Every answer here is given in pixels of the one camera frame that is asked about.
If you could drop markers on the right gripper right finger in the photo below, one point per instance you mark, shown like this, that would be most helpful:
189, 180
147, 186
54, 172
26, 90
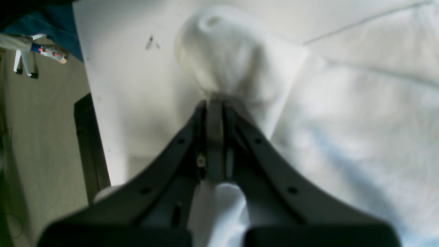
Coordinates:
286, 209

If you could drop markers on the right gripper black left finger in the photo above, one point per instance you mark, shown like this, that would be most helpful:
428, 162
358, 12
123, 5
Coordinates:
153, 209

